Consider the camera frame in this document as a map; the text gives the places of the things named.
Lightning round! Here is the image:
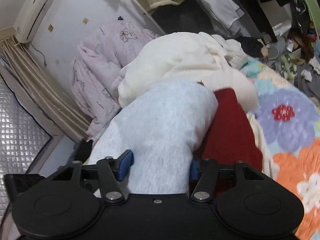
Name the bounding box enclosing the light grey sweatshirt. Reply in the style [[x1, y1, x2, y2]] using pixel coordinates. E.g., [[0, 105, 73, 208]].
[[88, 80, 218, 194]]

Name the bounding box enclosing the white folded clothes pile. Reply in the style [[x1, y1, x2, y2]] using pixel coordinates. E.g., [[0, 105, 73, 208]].
[[118, 32, 264, 171]]

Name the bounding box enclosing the black garment on bed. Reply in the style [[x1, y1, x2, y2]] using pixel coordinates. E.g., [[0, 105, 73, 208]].
[[73, 139, 93, 164]]

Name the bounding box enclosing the red folded garment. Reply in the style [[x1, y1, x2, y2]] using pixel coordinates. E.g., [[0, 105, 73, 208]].
[[196, 87, 264, 198]]

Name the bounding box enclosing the silver quilted window cover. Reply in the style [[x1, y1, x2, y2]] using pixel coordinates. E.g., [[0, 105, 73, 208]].
[[0, 80, 52, 218]]

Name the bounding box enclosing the floral bed quilt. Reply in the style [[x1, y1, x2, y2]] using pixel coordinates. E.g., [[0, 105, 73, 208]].
[[242, 57, 319, 239]]

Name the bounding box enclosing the pink floral blanket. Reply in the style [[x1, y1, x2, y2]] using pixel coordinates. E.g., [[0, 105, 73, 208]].
[[71, 20, 159, 137]]

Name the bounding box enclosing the beige curtain right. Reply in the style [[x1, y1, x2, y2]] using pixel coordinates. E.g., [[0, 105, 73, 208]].
[[1, 27, 91, 142]]

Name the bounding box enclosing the white wall air conditioner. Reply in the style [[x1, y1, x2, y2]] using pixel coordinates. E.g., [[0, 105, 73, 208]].
[[14, 0, 54, 43]]

